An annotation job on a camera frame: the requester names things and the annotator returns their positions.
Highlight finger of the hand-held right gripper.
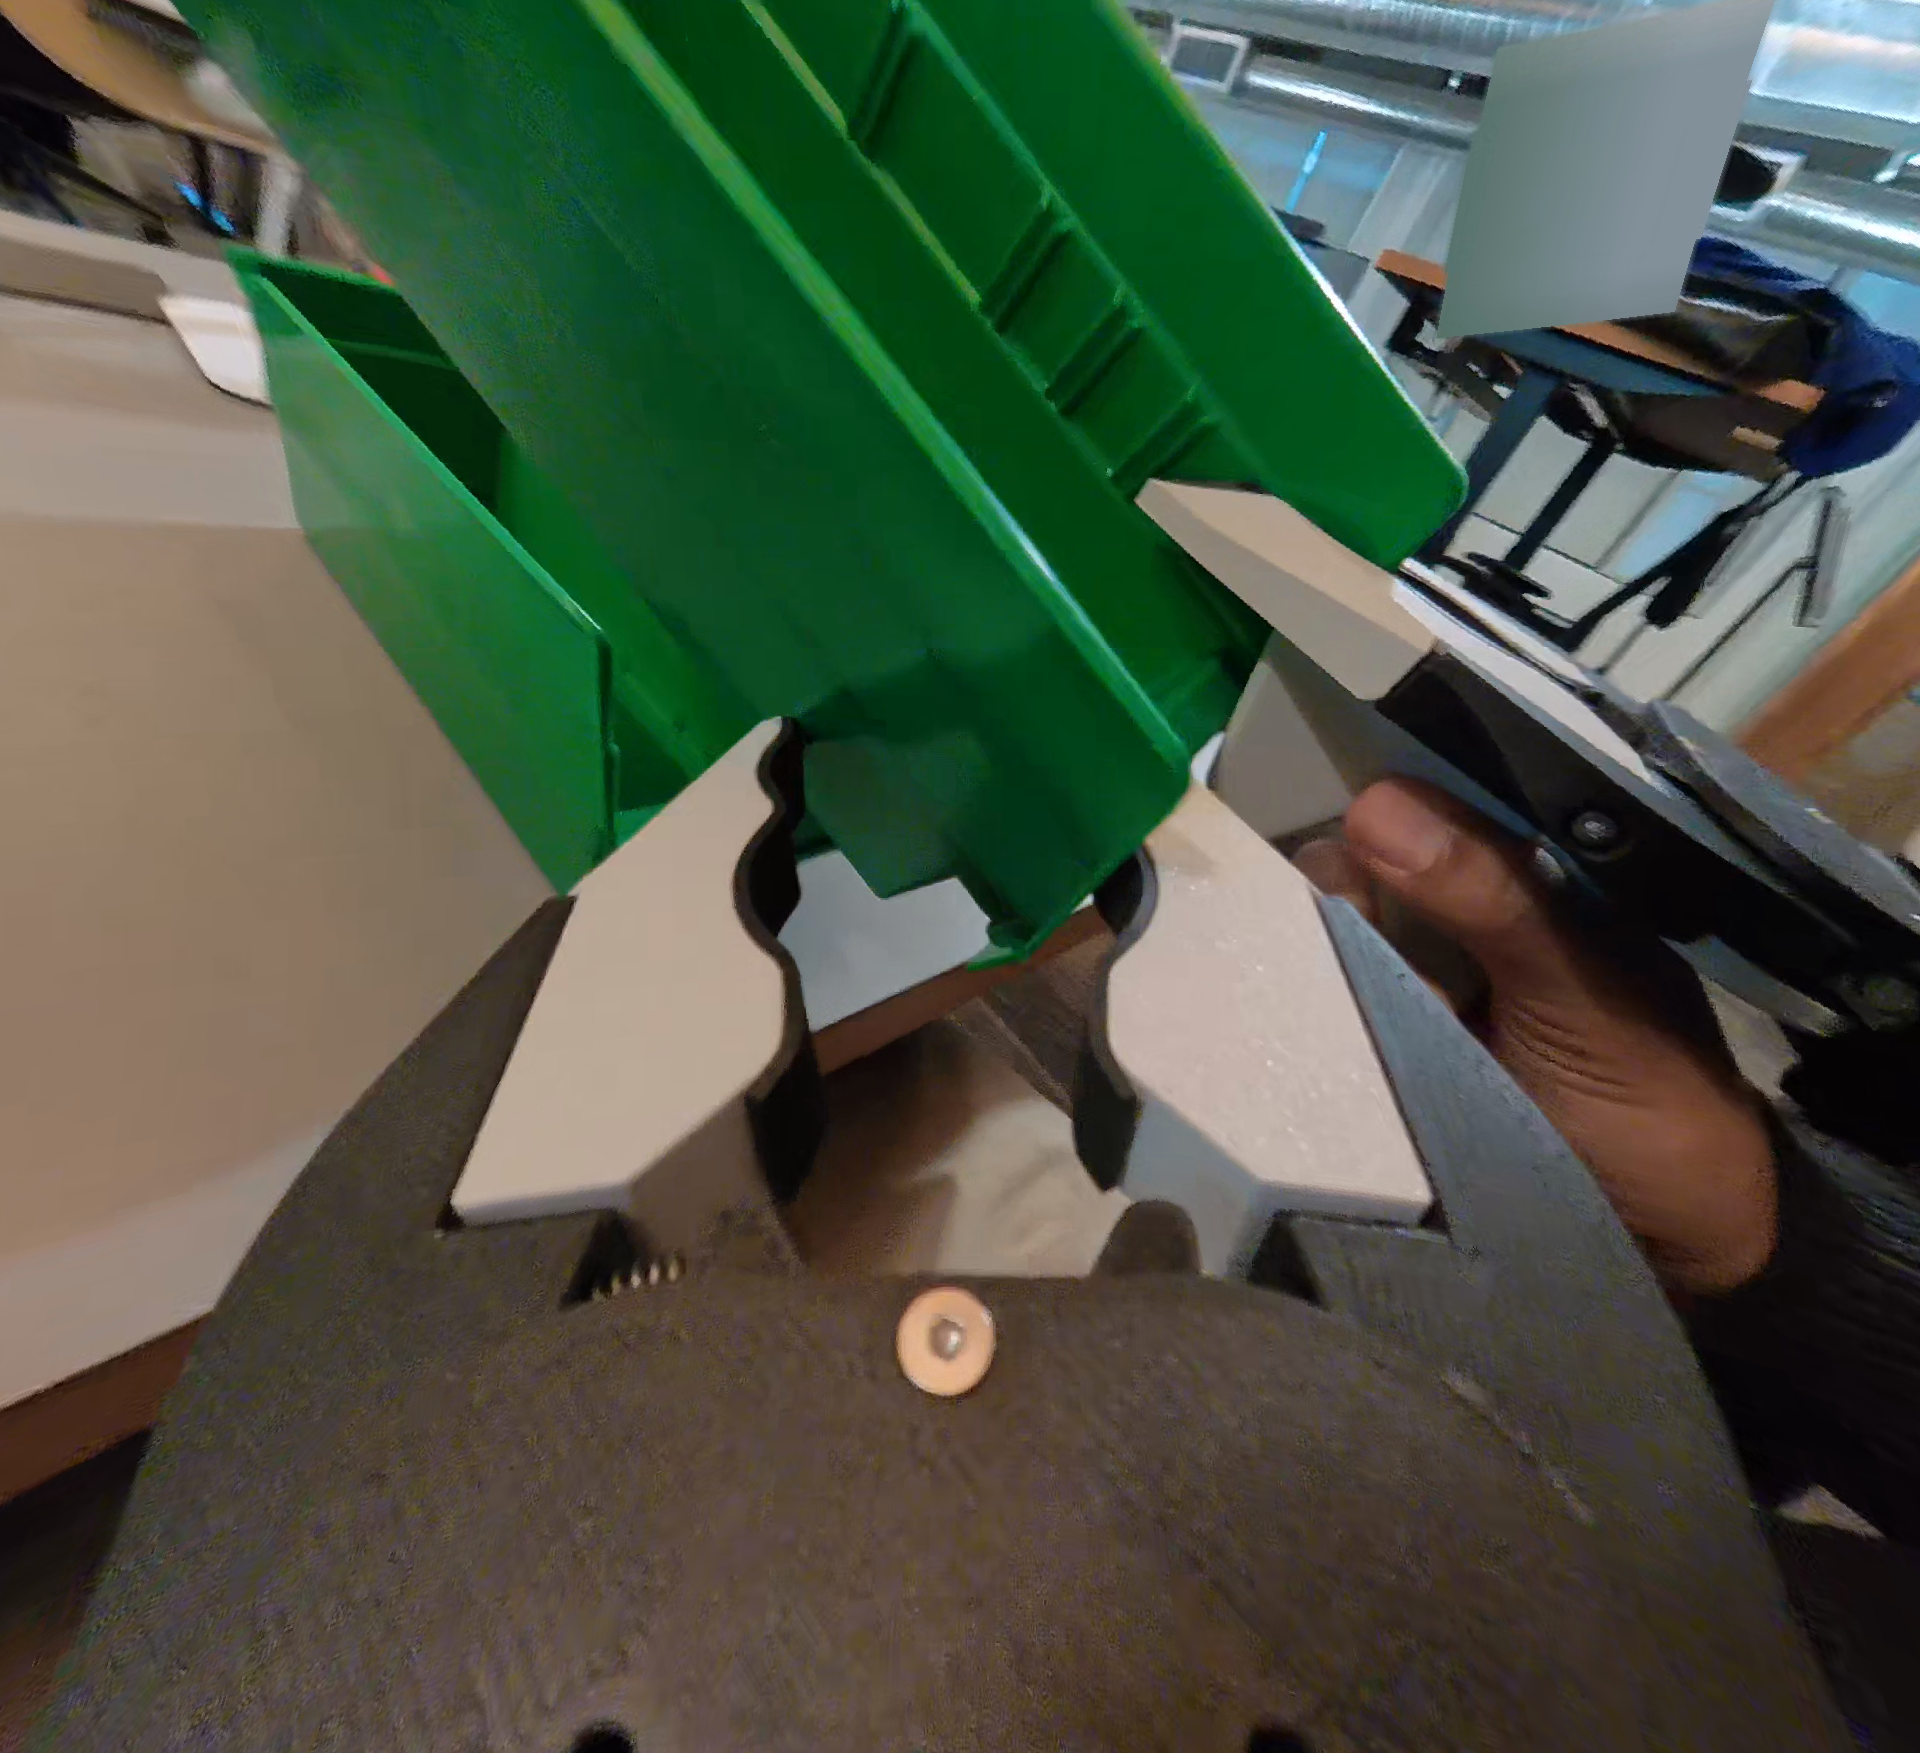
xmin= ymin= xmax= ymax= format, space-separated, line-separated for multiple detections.
xmin=1140 ymin=475 xmax=1435 ymax=704

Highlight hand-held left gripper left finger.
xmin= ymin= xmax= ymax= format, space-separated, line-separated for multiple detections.
xmin=447 ymin=715 xmax=829 ymax=1263

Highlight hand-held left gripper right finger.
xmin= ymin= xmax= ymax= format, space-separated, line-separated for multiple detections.
xmin=1068 ymin=793 xmax=1435 ymax=1279

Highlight green plastic bin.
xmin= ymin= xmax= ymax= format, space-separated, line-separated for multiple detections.
xmin=229 ymin=246 xmax=722 ymax=899
xmin=58 ymin=0 xmax=1471 ymax=957

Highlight dark desk with wooden edge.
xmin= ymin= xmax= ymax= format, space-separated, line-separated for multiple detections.
xmin=1376 ymin=252 xmax=1837 ymax=620

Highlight grey desk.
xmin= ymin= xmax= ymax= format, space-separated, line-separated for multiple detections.
xmin=0 ymin=210 xmax=1117 ymax=1503

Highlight person's right hand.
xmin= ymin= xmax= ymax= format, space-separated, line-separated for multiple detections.
xmin=1293 ymin=773 xmax=1786 ymax=1302

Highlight person's beige trousers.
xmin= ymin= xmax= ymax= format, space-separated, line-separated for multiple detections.
xmin=802 ymin=1011 xmax=1125 ymax=1279

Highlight blue jacket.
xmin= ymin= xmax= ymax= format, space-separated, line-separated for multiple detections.
xmin=1688 ymin=233 xmax=1920 ymax=485

